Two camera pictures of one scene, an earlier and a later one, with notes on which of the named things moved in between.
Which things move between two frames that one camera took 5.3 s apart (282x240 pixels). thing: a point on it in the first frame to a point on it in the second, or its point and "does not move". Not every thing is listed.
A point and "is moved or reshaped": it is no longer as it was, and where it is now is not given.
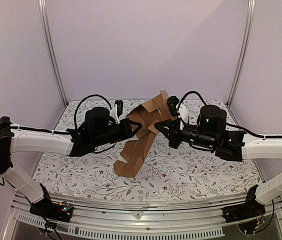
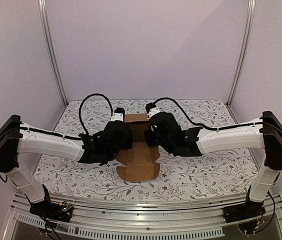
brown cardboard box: (154, 109) is moved or reshaped
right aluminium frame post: (247, 37) does not move
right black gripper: (174, 133) to (149, 137)
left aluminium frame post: (43, 11) does not move
